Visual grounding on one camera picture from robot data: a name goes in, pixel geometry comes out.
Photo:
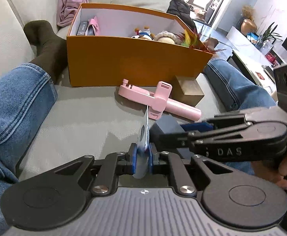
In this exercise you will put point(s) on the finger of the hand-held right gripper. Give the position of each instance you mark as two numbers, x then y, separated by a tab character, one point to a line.
173	143
197	127

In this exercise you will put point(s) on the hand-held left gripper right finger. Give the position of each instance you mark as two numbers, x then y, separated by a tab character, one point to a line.
150	159

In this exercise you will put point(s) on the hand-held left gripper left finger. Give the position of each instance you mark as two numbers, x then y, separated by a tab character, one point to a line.
133	159

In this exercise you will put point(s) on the small blue grey box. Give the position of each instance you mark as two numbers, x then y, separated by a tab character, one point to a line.
167	127

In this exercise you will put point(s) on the pink selfie stick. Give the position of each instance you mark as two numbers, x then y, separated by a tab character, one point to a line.
143	97

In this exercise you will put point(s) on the colourful feather toy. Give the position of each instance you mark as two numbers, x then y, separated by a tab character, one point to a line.
192	40

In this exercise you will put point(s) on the orange cardboard box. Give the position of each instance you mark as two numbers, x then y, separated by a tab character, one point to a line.
133	61

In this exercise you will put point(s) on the pink booklet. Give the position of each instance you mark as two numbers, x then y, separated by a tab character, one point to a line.
94	25

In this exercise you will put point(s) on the black glossy box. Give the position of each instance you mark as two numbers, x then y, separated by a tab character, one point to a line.
82	28

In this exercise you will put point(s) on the person's right hand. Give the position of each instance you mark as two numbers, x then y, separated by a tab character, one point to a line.
283	174

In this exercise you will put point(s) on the small brown wooden block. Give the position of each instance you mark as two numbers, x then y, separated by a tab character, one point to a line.
187	91

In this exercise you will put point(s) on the person's right leg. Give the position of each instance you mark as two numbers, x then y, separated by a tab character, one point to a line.
232	86

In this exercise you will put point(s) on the person's leg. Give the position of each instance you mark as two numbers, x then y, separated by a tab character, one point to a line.
232	86
15	108

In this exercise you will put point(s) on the grey fabric sofa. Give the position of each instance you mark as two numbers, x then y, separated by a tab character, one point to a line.
84	118

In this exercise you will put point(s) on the white coffee table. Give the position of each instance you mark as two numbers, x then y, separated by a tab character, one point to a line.
246	66

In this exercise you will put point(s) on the dark brown sock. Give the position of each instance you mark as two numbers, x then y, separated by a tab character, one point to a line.
47	46
212	43

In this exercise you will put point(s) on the cream plush doll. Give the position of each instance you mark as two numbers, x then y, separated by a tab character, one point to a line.
165	37

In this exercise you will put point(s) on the white television cabinet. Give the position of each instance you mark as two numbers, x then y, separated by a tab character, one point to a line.
239	38

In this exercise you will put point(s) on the green potted plant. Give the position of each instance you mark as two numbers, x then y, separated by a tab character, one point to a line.
269	33

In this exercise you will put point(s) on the brown white plush toy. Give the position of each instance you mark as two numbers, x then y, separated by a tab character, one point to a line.
143	33

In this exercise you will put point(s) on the bronze vase with dried flowers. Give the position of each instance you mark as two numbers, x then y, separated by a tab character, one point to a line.
248	25

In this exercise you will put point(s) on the black cushion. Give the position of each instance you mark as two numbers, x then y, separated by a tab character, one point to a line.
180	7

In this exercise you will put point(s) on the person's left leg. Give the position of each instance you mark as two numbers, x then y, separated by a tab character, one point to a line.
15	108

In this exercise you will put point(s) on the pink cloth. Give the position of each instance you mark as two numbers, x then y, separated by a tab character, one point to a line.
71	2

